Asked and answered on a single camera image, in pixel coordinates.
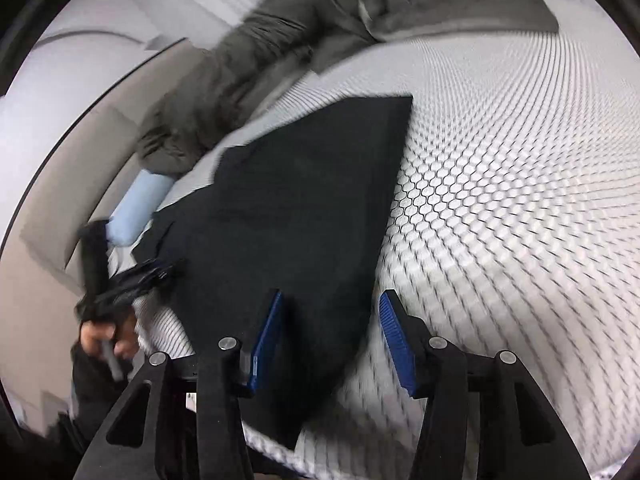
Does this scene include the person's left hand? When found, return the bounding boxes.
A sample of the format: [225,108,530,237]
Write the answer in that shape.
[79,310,138,361]

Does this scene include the beige padded headboard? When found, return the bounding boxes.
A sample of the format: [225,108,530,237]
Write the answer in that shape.
[0,37,198,411]

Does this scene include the person's left forearm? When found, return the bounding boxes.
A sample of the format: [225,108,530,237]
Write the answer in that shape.
[45,342,131,461]

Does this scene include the light blue pillow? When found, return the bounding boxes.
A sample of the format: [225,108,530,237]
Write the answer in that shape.
[107,169,173,248]

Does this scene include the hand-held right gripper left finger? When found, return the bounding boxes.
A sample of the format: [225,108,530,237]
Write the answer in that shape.
[74,288,286,480]

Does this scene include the grey duvet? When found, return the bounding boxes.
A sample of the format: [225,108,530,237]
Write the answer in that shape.
[136,0,560,177]

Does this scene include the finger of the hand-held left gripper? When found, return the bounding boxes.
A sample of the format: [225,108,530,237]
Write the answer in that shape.
[111,258,176,302]

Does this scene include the black pants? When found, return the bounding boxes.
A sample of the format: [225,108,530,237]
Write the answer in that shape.
[132,94,415,451]

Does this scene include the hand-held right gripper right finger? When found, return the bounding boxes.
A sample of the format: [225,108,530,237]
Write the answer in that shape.
[378,289,591,480]

